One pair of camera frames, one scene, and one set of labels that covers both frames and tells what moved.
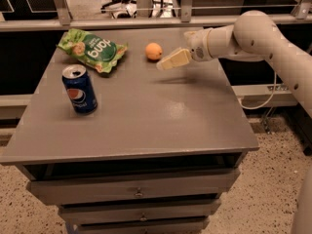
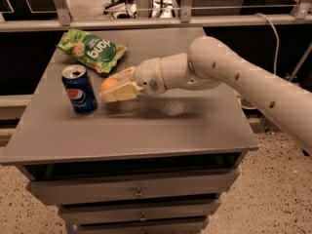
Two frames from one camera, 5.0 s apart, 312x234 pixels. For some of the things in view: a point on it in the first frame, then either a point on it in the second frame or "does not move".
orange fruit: x=153 y=51 -> x=107 y=84
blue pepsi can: x=79 y=89 does not move
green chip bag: x=97 y=53 does not move
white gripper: x=199 y=46 -> x=147 y=75
